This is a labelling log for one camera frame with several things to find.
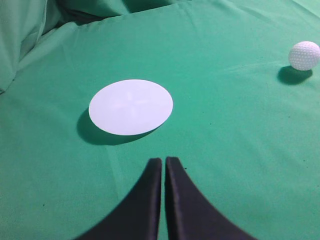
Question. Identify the white dimpled golf ball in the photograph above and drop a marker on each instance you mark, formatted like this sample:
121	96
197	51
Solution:
304	55

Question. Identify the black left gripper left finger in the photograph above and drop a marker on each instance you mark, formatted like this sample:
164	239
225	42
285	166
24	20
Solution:
137	216

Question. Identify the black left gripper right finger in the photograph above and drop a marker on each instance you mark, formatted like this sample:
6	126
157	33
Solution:
189	215

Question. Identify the green backdrop cloth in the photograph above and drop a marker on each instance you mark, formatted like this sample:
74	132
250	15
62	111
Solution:
23	22

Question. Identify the white round plate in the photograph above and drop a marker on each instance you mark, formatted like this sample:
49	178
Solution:
130	107

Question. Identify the green table cloth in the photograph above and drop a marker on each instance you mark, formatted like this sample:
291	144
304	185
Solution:
245	125

